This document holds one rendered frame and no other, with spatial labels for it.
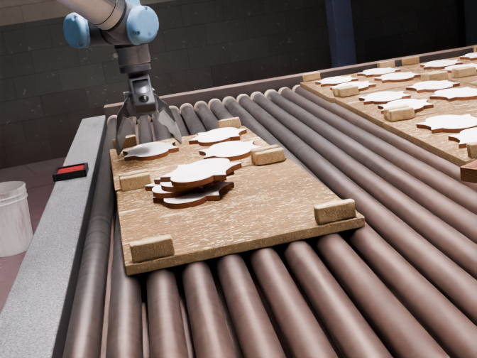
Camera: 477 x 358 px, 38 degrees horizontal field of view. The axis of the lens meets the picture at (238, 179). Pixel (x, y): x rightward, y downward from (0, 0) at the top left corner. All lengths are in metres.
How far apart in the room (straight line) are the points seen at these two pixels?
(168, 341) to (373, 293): 0.24
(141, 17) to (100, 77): 5.17
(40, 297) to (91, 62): 5.64
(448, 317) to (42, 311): 0.50
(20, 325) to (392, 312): 0.45
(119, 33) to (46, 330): 0.72
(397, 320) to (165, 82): 5.97
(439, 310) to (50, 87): 5.95
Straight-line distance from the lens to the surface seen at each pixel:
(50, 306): 0.96
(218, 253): 0.98
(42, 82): 6.57
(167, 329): 0.81
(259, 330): 0.77
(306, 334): 0.75
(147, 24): 1.43
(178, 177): 1.20
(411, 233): 0.99
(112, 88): 6.59
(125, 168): 1.53
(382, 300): 0.81
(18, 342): 0.88
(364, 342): 0.73
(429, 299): 0.81
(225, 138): 1.63
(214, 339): 0.77
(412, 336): 0.74
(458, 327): 0.75
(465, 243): 0.95
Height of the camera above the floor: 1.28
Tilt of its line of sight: 15 degrees down
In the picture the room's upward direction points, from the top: 8 degrees counter-clockwise
